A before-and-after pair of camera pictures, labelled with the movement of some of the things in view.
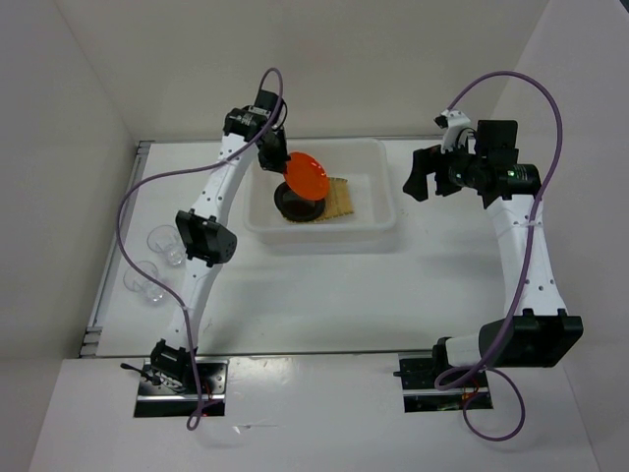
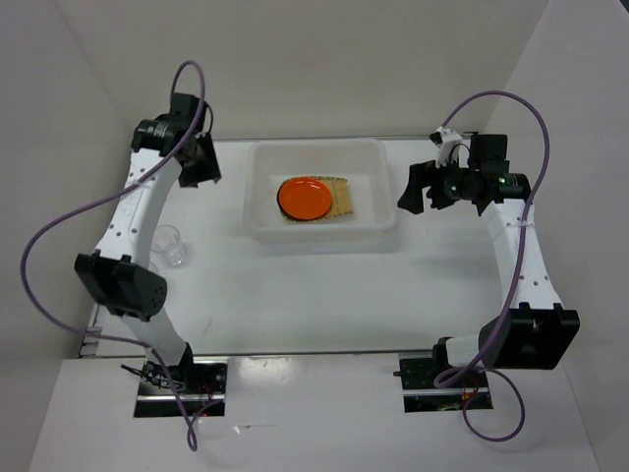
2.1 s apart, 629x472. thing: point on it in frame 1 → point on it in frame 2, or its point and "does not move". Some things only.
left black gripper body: x=275 y=150 → x=191 y=172
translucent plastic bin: x=363 y=162 does not move
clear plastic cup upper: x=165 y=239 does not move
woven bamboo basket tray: x=337 y=204 does not move
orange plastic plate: x=307 y=176 → x=304 y=199
